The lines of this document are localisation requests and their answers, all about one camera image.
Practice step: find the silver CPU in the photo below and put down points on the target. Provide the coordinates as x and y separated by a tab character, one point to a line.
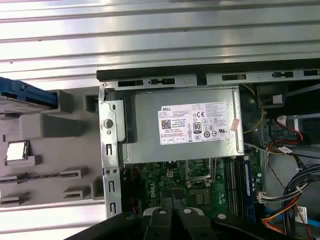
17	152

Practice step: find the blue RAM stick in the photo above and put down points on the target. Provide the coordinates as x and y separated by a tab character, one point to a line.
249	190

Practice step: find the grey drive cage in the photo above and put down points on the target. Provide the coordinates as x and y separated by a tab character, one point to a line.
312	130

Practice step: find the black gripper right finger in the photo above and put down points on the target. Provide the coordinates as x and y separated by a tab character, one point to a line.
195	225

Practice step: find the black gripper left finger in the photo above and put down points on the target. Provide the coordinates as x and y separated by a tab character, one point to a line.
157	225

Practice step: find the grey parts rack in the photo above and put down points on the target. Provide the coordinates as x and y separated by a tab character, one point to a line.
62	155

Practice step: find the black RAM slot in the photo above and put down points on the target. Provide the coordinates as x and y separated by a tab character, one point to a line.
229	187
238	187

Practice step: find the grey power supply unit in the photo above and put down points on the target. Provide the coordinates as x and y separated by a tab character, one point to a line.
147	125

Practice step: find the metal socket cover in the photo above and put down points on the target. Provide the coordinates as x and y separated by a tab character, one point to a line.
214	172

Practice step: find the green motherboard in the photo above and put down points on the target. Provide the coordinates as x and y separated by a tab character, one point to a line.
155	180

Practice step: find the black open PC case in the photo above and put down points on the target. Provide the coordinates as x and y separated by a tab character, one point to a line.
175	72

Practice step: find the CPU socket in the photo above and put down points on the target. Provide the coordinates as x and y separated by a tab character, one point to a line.
200	197

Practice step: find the hard disk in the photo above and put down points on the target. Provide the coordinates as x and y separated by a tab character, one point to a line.
30	92

